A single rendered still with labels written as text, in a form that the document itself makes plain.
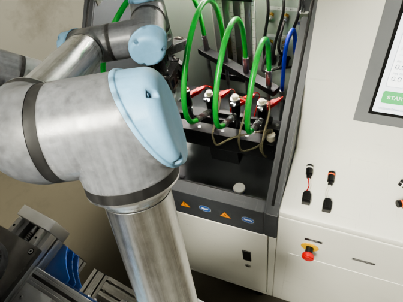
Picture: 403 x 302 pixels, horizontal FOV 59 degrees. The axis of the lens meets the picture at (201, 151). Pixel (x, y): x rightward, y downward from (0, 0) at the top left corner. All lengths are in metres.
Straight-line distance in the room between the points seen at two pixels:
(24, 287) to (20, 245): 0.12
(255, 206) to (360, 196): 0.28
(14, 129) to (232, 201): 0.74
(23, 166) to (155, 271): 0.20
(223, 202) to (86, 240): 1.33
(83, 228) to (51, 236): 1.15
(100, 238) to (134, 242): 1.76
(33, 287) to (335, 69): 0.97
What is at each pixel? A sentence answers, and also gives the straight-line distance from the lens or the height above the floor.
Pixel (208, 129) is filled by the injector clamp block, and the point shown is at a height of 0.98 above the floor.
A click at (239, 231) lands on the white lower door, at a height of 0.77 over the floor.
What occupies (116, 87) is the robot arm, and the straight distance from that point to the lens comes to 0.37.
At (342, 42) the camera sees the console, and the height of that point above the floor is 1.31.
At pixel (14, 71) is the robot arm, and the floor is 1.40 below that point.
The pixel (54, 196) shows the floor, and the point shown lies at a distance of 2.48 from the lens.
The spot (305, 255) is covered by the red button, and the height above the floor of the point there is 0.82.
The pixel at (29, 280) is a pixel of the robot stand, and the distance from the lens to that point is 1.14.
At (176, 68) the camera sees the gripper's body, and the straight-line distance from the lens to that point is 0.94.
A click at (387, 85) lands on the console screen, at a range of 0.96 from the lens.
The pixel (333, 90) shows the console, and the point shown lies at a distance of 0.98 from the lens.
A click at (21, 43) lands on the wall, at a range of 2.86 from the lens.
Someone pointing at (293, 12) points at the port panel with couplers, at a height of 1.21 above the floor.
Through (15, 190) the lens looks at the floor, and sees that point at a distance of 2.67.
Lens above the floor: 1.87
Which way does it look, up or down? 54 degrees down
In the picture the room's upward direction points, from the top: 14 degrees counter-clockwise
